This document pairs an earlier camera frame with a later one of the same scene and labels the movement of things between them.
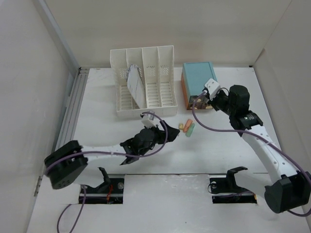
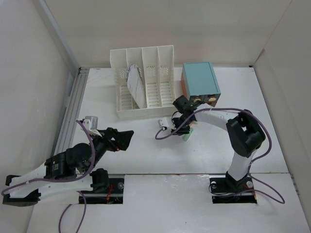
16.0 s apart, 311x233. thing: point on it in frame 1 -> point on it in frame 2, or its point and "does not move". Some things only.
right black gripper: [212, 103] -> [181, 131]
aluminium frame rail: [65, 129] does not move
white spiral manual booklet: [133, 76] does not move
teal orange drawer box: [195, 75] does not move
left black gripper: [171, 133] -> [122, 138]
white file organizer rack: [156, 66] does not move
